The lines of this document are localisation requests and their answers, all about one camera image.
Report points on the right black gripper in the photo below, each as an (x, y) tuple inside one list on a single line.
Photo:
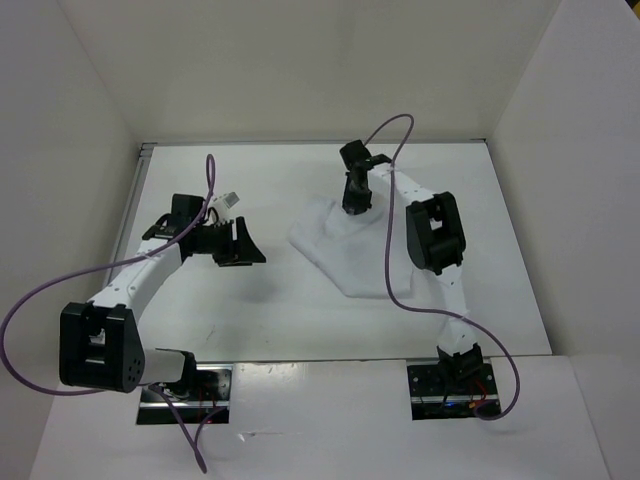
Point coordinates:
[(360, 205)]

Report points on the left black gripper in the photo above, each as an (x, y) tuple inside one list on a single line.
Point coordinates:
[(243, 249)]

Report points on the white skirt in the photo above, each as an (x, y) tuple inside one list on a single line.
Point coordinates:
[(348, 250)]

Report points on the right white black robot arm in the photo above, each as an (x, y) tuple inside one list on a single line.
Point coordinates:
[(435, 243)]

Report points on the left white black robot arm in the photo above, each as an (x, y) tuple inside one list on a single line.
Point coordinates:
[(100, 345)]

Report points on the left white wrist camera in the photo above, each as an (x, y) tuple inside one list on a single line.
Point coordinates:
[(220, 207)]

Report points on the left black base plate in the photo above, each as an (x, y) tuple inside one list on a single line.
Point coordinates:
[(206, 402)]

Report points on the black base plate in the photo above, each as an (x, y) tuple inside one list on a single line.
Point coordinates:
[(432, 399), (206, 402)]

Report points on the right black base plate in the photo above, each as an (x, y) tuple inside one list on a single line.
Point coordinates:
[(432, 399)]

